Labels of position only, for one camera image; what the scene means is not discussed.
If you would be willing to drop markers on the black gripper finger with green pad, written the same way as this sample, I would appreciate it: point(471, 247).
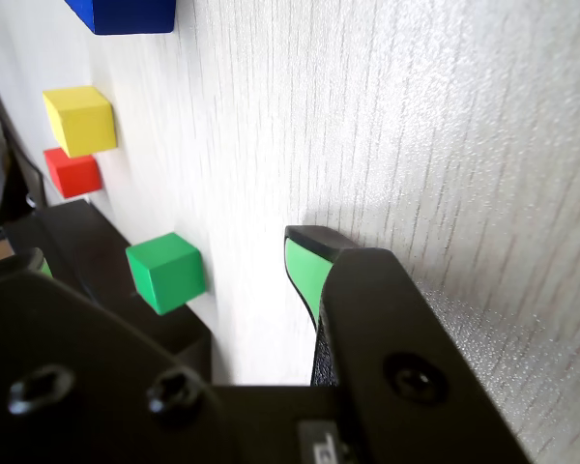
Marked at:
point(391, 338)
point(77, 338)

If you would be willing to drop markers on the green wooden cube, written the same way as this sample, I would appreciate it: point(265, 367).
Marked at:
point(166, 273)

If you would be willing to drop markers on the red wooden cube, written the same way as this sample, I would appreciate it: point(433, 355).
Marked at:
point(75, 174)

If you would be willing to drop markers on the yellow wooden cube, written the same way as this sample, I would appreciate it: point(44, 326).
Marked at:
point(79, 121)

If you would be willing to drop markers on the blue wooden cube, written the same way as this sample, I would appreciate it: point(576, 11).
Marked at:
point(125, 14)

